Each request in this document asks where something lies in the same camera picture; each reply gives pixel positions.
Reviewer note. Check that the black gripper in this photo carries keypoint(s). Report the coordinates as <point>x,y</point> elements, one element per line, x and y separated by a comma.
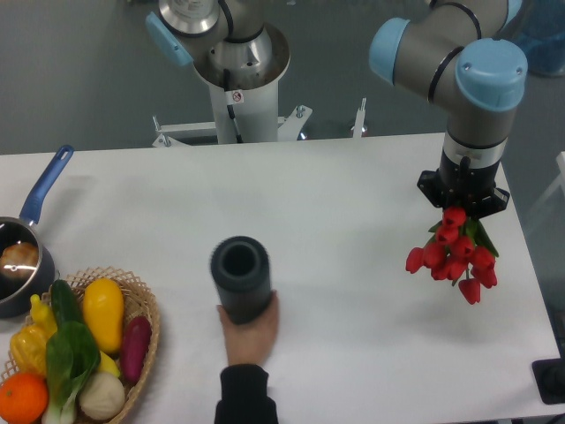
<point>458,184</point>

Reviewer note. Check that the red tulip bouquet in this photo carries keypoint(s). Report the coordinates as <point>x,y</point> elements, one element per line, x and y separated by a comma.
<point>459,251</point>

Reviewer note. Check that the dark grey cylindrical vase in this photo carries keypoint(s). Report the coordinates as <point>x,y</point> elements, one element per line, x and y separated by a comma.
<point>240,268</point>

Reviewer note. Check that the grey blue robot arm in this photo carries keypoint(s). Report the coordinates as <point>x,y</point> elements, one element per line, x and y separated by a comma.
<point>455,59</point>

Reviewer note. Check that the black sleeved forearm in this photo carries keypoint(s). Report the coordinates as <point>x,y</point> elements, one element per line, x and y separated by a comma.
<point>244,396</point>

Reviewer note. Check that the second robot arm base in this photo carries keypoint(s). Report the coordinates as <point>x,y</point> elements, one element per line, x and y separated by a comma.
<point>229,43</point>

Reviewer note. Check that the person's hand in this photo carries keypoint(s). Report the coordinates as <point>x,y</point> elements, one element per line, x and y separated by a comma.
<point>251,343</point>

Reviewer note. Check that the blue bin in background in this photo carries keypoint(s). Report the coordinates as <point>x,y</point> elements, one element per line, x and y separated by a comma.
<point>540,35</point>

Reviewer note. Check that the black device at edge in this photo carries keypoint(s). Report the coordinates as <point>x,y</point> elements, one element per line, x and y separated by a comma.
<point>549,377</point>

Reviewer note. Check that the wicker basket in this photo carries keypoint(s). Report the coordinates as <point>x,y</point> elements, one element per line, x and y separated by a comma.
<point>138,301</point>

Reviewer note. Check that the purple eggplant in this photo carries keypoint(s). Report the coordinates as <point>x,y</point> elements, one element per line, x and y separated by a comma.
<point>134,348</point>

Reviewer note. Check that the yellow squash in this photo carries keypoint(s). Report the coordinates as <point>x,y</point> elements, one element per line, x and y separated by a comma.
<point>103,312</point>

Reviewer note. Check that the green cucumber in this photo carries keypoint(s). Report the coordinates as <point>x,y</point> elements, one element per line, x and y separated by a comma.
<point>64,304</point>

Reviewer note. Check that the white garlic bulb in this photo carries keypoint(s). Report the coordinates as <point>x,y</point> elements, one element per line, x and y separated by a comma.
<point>102,397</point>

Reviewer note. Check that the green bok choy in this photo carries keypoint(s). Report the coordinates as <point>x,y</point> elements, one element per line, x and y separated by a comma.
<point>72,356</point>

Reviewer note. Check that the small yellow banana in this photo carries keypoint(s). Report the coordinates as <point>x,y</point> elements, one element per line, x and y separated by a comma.
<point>43,316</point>

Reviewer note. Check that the brown bun in pan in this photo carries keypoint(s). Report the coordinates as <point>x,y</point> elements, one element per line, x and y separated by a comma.
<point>19,261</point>

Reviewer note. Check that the yellow bell pepper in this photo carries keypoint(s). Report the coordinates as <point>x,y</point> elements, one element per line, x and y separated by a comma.
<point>28,348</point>

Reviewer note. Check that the orange fruit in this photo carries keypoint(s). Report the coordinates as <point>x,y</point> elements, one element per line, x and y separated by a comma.
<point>24,398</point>

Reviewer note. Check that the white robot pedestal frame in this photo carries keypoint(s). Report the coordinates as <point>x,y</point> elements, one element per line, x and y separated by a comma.
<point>240,116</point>

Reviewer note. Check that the blue handled saucepan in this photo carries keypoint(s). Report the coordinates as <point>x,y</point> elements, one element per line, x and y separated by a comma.
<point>16,293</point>

